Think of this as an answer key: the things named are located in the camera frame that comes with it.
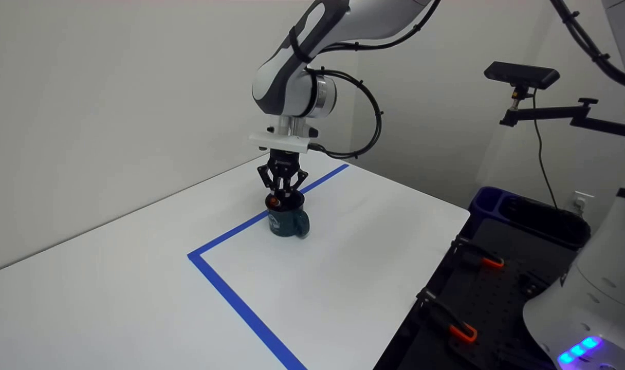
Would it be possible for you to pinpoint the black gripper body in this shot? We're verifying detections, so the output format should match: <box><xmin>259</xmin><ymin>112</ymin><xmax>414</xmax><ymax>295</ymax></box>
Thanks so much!
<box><xmin>256</xmin><ymin>145</ymin><xmax>311</xmax><ymax>182</ymax></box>

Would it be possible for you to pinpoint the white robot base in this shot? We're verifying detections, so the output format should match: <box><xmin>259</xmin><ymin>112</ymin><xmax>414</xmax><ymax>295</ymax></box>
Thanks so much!
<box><xmin>523</xmin><ymin>182</ymin><xmax>625</xmax><ymax>370</ymax></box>

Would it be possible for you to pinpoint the dark teal mug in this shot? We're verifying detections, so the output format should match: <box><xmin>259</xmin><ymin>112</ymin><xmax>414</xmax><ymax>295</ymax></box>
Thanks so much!
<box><xmin>265</xmin><ymin>191</ymin><xmax>313</xmax><ymax>241</ymax></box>

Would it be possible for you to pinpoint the long blue tape strip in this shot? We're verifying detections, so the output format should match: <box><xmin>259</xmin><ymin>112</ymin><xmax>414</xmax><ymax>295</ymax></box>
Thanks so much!
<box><xmin>185</xmin><ymin>162</ymin><xmax>352</xmax><ymax>263</ymax></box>

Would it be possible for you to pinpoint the short blue tape strip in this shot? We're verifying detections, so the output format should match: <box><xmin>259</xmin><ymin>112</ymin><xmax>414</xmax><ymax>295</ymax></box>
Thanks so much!
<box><xmin>185</xmin><ymin>251</ymin><xmax>309</xmax><ymax>370</ymax></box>

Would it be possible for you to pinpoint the blue bin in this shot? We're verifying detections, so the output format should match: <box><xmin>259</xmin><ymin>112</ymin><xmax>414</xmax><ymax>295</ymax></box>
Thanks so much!
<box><xmin>469</xmin><ymin>184</ymin><xmax>513</xmax><ymax>222</ymax></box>

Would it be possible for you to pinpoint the black cart surface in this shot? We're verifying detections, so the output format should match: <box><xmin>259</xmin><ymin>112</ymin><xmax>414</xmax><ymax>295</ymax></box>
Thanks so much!
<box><xmin>372</xmin><ymin>211</ymin><xmax>582</xmax><ymax>370</ymax></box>

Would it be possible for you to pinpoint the black bin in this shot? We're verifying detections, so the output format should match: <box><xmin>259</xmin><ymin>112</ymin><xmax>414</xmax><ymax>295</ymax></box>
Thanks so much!
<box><xmin>496</xmin><ymin>192</ymin><xmax>593</xmax><ymax>251</ymax></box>

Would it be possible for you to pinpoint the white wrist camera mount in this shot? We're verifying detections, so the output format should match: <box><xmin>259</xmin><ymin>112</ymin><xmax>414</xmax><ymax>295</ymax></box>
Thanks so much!
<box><xmin>248</xmin><ymin>129</ymin><xmax>323</xmax><ymax>153</ymax></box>

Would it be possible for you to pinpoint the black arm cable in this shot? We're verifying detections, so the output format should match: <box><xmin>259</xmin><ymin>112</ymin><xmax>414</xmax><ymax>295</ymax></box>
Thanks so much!
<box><xmin>303</xmin><ymin>63</ymin><xmax>384</xmax><ymax>160</ymax></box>

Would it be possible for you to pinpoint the black clamp orange handle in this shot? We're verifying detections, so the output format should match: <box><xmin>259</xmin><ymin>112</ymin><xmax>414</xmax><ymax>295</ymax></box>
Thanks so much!
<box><xmin>415</xmin><ymin>285</ymin><xmax>481</xmax><ymax>344</ymax></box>
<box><xmin>449</xmin><ymin>234</ymin><xmax>506</xmax><ymax>272</ymax></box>

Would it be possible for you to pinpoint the thin black camera cable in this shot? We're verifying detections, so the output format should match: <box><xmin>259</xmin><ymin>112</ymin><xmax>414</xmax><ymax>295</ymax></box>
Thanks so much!
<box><xmin>528</xmin><ymin>92</ymin><xmax>562</xmax><ymax>211</ymax></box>

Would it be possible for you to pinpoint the black exterior camera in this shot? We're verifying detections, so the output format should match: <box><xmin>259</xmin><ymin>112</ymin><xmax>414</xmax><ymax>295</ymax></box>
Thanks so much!
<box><xmin>484</xmin><ymin>60</ymin><xmax>562</xmax><ymax>92</ymax></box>

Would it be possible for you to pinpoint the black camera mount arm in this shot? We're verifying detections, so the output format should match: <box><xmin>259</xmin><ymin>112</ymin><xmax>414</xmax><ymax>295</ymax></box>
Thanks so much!
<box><xmin>498</xmin><ymin>83</ymin><xmax>625</xmax><ymax>142</ymax></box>

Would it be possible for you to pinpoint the white wall outlet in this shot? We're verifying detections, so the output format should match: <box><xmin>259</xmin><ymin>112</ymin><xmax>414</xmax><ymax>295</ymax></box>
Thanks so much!
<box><xmin>569</xmin><ymin>189</ymin><xmax>596</xmax><ymax>217</ymax></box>

